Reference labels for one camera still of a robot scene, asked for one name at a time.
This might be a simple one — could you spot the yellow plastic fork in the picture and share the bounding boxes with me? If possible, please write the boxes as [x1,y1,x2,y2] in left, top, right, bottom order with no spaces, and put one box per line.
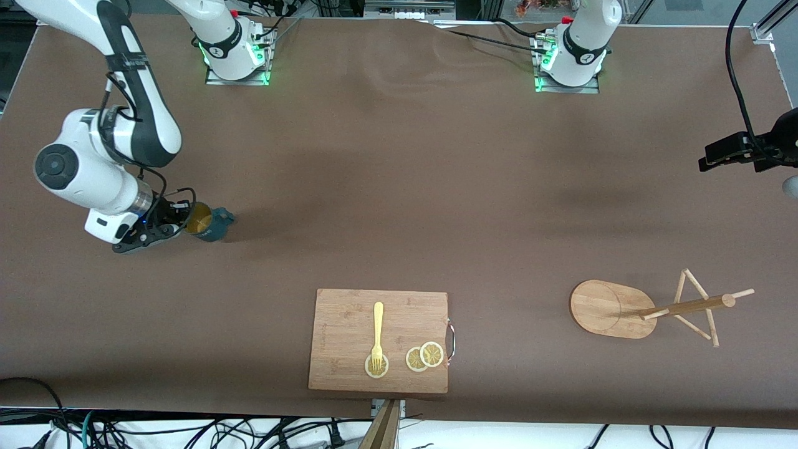
[370,302,385,372]

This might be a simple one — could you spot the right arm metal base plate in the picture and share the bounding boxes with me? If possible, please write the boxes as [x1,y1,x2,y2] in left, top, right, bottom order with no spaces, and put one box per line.
[206,25,272,86]

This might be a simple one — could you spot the wooden cup rack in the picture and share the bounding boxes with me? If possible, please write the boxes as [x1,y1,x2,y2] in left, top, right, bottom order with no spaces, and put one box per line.
[569,268,756,349]

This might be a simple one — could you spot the white power strip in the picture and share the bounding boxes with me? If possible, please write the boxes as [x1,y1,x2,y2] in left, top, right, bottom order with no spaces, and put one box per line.
[365,0,456,21]

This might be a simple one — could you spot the short black table cable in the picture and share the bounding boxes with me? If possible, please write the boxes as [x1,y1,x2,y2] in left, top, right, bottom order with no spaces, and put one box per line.
[496,17,544,39]

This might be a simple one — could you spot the bamboo cutting board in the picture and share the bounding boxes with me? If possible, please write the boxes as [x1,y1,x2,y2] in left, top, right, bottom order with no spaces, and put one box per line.
[308,288,449,395]

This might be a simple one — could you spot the teal cup with yellow inside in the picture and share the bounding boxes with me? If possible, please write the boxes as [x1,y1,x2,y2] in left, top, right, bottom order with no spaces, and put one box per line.
[186,203,236,243]

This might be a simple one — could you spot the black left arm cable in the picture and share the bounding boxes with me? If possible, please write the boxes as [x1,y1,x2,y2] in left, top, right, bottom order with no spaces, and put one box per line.
[726,0,798,157]

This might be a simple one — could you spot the brown table cover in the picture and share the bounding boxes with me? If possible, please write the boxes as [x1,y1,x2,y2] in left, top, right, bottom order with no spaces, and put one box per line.
[0,11,798,430]

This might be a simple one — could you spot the wooden beam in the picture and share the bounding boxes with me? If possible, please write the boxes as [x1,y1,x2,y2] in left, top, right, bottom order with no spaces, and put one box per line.
[358,399,401,449]

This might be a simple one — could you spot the long black table cable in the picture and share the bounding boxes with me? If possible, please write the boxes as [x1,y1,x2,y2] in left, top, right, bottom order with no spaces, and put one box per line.
[436,28,549,54]

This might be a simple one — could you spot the black looping floor cable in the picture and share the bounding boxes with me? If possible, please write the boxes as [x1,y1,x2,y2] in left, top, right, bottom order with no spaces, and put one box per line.
[0,377,66,432]

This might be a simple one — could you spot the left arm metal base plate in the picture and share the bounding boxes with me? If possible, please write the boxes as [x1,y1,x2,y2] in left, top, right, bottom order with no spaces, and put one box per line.
[533,31,600,94]

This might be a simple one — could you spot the aluminium frame corner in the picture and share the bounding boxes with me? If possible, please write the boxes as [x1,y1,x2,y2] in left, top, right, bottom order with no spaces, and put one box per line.
[751,0,798,44]

